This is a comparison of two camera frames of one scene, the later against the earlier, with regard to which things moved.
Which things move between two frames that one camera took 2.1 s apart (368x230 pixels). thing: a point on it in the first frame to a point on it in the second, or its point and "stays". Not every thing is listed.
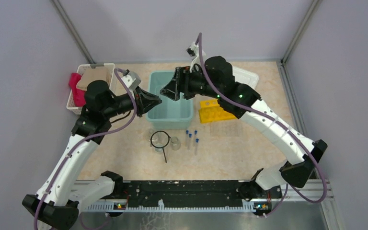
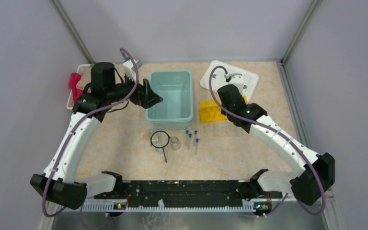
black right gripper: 180,83 to 223,106
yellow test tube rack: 210,110 stays
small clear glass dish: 158,150 stays
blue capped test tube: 196,145 stays
